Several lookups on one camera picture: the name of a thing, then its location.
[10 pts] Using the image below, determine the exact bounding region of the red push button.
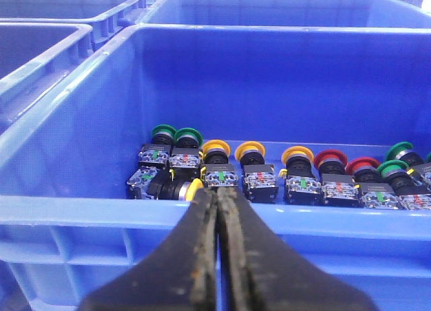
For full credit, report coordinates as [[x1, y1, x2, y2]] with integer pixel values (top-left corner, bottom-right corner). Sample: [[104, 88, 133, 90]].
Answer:
[[314, 149, 359, 208], [345, 157, 401, 210]]

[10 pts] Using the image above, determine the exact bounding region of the blue bin behind source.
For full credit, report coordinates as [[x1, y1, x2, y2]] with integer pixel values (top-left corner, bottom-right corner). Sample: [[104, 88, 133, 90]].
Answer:
[[138, 0, 430, 29]]

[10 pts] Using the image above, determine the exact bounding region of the green push button back right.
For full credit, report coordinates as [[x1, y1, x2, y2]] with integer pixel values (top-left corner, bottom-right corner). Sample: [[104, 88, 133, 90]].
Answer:
[[385, 141, 431, 186]]

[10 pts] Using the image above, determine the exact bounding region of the green push button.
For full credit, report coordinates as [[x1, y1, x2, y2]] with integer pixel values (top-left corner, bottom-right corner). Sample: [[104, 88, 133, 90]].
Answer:
[[138, 124, 176, 169], [385, 141, 431, 186], [169, 127, 203, 180], [377, 160, 430, 210]]

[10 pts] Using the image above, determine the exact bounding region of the blue plastic bin left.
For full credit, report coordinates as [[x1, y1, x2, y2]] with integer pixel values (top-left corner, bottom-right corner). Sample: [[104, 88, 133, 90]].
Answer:
[[1, 25, 430, 310]]

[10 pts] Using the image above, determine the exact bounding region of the yellow push button lying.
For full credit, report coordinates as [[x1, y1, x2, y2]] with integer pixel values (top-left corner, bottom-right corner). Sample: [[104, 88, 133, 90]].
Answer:
[[127, 167, 203, 201]]

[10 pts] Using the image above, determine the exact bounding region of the blue plastic bin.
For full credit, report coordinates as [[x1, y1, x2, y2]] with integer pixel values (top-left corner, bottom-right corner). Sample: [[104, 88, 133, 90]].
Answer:
[[1, 22, 93, 132], [1, 25, 430, 310]]

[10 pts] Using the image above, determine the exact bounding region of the green push button far left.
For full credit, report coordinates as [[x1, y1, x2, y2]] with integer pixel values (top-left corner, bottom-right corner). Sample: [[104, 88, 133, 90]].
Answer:
[[138, 124, 176, 169]]

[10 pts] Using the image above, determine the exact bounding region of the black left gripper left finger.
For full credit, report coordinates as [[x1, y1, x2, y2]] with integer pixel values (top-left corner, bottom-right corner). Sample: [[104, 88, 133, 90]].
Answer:
[[78, 189, 217, 310]]

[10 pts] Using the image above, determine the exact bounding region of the green push button front right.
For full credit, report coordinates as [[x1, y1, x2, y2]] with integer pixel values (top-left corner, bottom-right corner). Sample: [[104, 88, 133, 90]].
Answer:
[[377, 160, 430, 210]]

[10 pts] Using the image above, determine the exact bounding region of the blue plastic bin right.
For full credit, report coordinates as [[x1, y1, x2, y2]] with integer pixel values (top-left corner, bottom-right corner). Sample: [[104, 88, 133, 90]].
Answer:
[[1, 22, 93, 132]]

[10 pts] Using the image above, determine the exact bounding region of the blue bin back left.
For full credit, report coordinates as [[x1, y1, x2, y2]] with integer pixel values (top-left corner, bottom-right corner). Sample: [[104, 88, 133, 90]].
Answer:
[[1, 0, 147, 50]]

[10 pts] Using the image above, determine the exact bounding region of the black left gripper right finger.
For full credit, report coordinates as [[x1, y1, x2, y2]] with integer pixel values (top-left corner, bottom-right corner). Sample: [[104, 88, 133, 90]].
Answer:
[[217, 187, 377, 310]]

